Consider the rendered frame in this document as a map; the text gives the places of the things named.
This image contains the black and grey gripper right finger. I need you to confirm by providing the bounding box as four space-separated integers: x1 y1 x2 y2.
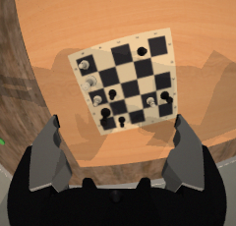
161 114 227 226

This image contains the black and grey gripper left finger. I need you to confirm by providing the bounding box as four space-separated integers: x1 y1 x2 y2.
7 114 73 226

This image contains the black and cream chessboard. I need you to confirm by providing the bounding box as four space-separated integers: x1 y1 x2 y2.
68 28 178 135

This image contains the white pawn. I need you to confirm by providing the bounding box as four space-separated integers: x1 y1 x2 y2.
93 95 101 106
79 60 89 70
147 97 155 108

